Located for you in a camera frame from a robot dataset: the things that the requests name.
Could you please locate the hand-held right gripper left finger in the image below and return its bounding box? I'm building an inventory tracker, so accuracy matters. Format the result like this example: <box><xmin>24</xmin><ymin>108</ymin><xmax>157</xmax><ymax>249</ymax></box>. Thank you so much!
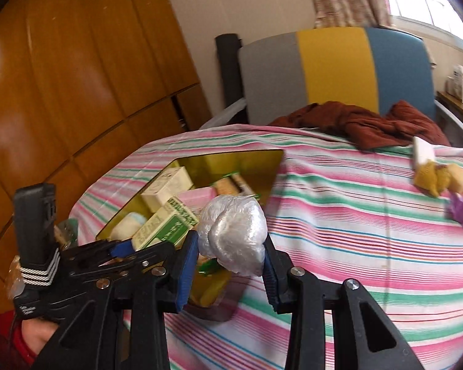
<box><xmin>35</xmin><ymin>230</ymin><xmax>199</xmax><ymax>370</ymax></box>

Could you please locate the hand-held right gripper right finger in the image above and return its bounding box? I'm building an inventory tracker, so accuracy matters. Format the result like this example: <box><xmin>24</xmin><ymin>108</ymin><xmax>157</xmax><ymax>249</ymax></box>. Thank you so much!
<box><xmin>260</xmin><ymin>235</ymin><xmax>425</xmax><ymax>370</ymax></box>

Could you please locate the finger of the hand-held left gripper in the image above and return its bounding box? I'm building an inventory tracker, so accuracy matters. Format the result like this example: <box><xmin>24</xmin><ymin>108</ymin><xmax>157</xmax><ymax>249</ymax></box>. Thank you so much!
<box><xmin>70</xmin><ymin>256</ymin><xmax>140</xmax><ymax>285</ymax></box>
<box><xmin>62</xmin><ymin>239</ymin><xmax>136</xmax><ymax>266</ymax></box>

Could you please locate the green white carton box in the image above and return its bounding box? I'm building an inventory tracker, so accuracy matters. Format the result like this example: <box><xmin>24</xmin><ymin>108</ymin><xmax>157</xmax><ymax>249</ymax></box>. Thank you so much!
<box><xmin>131</xmin><ymin>196</ymin><xmax>199</xmax><ymax>250</ymax></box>

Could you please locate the clear plastic bag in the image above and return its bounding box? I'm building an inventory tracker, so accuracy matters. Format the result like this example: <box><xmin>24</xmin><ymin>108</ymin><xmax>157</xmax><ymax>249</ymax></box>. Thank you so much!
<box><xmin>198</xmin><ymin>195</ymin><xmax>267</xmax><ymax>277</ymax></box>

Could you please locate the cream carton box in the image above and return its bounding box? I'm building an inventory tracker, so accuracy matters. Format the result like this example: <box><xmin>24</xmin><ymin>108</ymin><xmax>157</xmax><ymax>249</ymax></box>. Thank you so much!
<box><xmin>140</xmin><ymin>166</ymin><xmax>194</xmax><ymax>213</ymax></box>

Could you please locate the biscuit packet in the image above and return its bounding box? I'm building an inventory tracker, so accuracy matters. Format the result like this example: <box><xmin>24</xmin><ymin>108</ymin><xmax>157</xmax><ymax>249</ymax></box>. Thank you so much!
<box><xmin>233</xmin><ymin>173</ymin><xmax>260</xmax><ymax>198</ymax></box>
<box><xmin>214</xmin><ymin>175</ymin><xmax>244</xmax><ymax>197</ymax></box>

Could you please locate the gold lined storage box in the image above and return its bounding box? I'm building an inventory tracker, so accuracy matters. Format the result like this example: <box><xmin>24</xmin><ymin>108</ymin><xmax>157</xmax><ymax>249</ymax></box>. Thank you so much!
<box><xmin>94</xmin><ymin>148</ymin><xmax>285</xmax><ymax>322</ymax></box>

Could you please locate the person's left forearm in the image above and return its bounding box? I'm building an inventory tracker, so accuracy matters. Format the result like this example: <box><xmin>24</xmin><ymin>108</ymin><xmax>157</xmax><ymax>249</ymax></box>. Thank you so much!
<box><xmin>8</xmin><ymin>327</ymin><xmax>37</xmax><ymax>370</ymax></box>

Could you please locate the person's left hand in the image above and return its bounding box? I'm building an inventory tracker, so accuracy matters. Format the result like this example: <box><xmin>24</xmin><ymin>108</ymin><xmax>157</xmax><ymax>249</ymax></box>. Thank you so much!
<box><xmin>21</xmin><ymin>318</ymin><xmax>60</xmax><ymax>361</ymax></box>

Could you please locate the white blue packet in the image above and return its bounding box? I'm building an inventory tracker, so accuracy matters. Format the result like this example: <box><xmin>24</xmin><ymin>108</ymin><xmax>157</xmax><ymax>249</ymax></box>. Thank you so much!
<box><xmin>110</xmin><ymin>212</ymin><xmax>149</xmax><ymax>241</ymax></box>

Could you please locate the striped bed sheet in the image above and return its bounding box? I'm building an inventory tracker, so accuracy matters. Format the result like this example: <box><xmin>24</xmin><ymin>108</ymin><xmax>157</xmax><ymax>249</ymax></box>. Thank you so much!
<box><xmin>67</xmin><ymin>123</ymin><xmax>463</xmax><ymax>370</ymax></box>

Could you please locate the pink packet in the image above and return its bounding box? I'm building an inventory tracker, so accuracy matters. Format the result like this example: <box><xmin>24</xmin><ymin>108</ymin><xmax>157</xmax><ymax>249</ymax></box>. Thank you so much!
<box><xmin>181</xmin><ymin>187</ymin><xmax>220</xmax><ymax>216</ymax></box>

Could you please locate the wooden wardrobe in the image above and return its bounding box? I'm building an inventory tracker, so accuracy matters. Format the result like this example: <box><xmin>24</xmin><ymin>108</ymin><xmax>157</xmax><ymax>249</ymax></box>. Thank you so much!
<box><xmin>0</xmin><ymin>0</ymin><xmax>213</xmax><ymax>317</ymax></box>

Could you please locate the rust brown cloth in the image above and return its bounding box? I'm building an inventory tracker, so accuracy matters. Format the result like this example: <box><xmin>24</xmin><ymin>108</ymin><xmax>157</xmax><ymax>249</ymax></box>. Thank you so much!
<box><xmin>268</xmin><ymin>100</ymin><xmax>450</xmax><ymax>152</ymax></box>

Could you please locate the yellow knitted cloth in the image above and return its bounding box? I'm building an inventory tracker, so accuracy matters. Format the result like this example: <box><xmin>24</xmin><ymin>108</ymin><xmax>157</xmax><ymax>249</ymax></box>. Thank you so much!
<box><xmin>415</xmin><ymin>160</ymin><xmax>453</xmax><ymax>197</ymax></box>

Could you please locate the white flat box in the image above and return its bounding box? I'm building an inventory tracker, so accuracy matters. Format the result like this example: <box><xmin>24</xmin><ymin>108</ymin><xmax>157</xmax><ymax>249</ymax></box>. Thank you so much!
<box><xmin>412</xmin><ymin>136</ymin><xmax>436</xmax><ymax>171</ymax></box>

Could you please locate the purple packet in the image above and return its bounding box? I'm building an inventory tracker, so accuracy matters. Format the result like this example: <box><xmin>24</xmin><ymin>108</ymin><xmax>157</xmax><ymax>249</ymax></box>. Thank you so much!
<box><xmin>445</xmin><ymin>193</ymin><xmax>463</xmax><ymax>227</ymax></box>

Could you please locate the small yellow sponge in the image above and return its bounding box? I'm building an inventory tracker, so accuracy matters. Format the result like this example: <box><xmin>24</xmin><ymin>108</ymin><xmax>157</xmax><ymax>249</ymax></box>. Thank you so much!
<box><xmin>448</xmin><ymin>164</ymin><xmax>463</xmax><ymax>194</ymax></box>

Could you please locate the grey yellow blue headboard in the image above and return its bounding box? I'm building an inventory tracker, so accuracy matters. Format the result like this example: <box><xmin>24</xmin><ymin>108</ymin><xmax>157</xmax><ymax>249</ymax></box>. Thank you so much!
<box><xmin>237</xmin><ymin>26</ymin><xmax>436</xmax><ymax>126</ymax></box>

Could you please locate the wooden desk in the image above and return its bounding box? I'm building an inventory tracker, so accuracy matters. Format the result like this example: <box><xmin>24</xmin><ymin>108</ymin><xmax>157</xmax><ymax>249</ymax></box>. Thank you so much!
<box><xmin>436</xmin><ymin>90</ymin><xmax>463</xmax><ymax>124</ymax></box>

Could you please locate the white carton on desk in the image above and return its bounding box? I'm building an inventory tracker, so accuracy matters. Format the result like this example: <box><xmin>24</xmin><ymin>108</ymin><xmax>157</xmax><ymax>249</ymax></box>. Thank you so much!
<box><xmin>445</xmin><ymin>65</ymin><xmax>463</xmax><ymax>105</ymax></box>

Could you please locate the window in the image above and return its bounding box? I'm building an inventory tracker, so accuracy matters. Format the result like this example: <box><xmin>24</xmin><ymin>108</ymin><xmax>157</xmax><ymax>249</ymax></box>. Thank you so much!
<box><xmin>382</xmin><ymin>0</ymin><xmax>463</xmax><ymax>43</ymax></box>

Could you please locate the white bed rail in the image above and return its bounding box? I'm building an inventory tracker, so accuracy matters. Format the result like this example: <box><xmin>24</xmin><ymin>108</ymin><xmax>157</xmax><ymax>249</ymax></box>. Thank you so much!
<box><xmin>434</xmin><ymin>100</ymin><xmax>463</xmax><ymax>147</ymax></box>
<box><xmin>198</xmin><ymin>98</ymin><xmax>248</xmax><ymax>130</ymax></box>

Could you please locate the black bed post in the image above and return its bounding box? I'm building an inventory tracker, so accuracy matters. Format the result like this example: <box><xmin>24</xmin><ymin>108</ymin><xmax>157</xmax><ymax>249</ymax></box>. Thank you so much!
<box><xmin>215</xmin><ymin>33</ymin><xmax>249</xmax><ymax>110</ymax></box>

